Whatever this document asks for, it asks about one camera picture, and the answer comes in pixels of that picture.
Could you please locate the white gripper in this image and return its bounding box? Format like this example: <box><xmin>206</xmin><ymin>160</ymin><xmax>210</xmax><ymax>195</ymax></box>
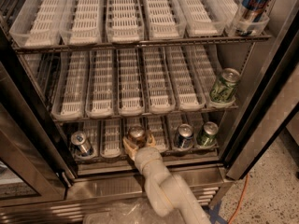
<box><xmin>122</xmin><ymin>131</ymin><xmax>164</xmax><ymax>175</ymax></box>

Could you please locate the orange soda can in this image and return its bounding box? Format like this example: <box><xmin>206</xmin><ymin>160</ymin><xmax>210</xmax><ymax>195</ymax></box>
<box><xmin>127</xmin><ymin>125</ymin><xmax>146</xmax><ymax>147</ymax></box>

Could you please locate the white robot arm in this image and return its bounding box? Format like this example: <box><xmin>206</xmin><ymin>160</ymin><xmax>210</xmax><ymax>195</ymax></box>
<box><xmin>122</xmin><ymin>126</ymin><xmax>211</xmax><ymax>224</ymax></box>

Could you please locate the silver blue can bottom left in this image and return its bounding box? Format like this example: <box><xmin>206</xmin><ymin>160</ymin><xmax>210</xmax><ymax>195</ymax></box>
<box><xmin>71</xmin><ymin>131</ymin><xmax>93</xmax><ymax>157</ymax></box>

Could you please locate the green can bottom shelf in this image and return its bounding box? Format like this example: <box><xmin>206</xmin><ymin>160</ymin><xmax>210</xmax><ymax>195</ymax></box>
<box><xmin>197</xmin><ymin>121</ymin><xmax>219</xmax><ymax>147</ymax></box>

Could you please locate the green can shelf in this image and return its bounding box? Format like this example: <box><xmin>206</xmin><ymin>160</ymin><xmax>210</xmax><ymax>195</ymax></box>
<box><xmin>209</xmin><ymin>68</ymin><xmax>240</xmax><ymax>104</ymax></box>
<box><xmin>197</xmin><ymin>121</ymin><xmax>219</xmax><ymax>147</ymax></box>

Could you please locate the stainless steel fridge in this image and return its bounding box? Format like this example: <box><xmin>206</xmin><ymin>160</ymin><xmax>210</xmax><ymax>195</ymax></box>
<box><xmin>0</xmin><ymin>0</ymin><xmax>298</xmax><ymax>224</ymax></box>

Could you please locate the green can middle shelf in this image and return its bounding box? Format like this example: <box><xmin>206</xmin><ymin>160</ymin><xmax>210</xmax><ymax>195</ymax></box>
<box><xmin>209</xmin><ymin>68</ymin><xmax>240</xmax><ymax>104</ymax></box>

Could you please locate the fridge door left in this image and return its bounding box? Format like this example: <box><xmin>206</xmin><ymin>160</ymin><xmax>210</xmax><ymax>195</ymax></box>
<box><xmin>0</xmin><ymin>28</ymin><xmax>77</xmax><ymax>207</ymax></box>

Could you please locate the tall blue can top shelf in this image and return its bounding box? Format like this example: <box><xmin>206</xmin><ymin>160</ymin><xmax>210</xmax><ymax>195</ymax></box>
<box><xmin>235</xmin><ymin>0</ymin><xmax>270</xmax><ymax>36</ymax></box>

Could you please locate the clear plastic bin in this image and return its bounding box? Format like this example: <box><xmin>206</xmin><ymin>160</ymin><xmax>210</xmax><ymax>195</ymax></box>
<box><xmin>82</xmin><ymin>199</ymin><xmax>185</xmax><ymax>224</ymax></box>

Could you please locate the blue tape on floor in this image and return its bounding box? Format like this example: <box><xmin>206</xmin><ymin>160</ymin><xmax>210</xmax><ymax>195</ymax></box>
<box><xmin>204</xmin><ymin>202</ymin><xmax>228</xmax><ymax>224</ymax></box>

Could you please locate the bottom wire shelf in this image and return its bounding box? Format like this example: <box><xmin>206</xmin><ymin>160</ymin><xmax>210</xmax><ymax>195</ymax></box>
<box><xmin>70</xmin><ymin>113</ymin><xmax>218</xmax><ymax>163</ymax></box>

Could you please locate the wire shelf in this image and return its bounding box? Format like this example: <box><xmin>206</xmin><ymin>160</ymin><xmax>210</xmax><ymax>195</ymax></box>
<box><xmin>21</xmin><ymin>44</ymin><xmax>240</xmax><ymax>123</ymax></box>
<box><xmin>70</xmin><ymin>113</ymin><xmax>218</xmax><ymax>163</ymax></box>
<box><xmin>9</xmin><ymin>0</ymin><xmax>269</xmax><ymax>49</ymax></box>

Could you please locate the middle wire shelf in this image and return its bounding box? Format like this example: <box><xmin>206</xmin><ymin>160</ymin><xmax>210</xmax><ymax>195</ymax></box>
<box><xmin>21</xmin><ymin>44</ymin><xmax>240</xmax><ymax>123</ymax></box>

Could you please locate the orange cable on floor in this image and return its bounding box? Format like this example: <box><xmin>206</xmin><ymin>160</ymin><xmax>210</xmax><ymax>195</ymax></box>
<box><xmin>227</xmin><ymin>173</ymin><xmax>250</xmax><ymax>224</ymax></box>

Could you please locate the top wire shelf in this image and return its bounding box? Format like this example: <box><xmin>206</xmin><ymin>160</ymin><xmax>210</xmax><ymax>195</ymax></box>
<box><xmin>9</xmin><ymin>0</ymin><xmax>269</xmax><ymax>49</ymax></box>

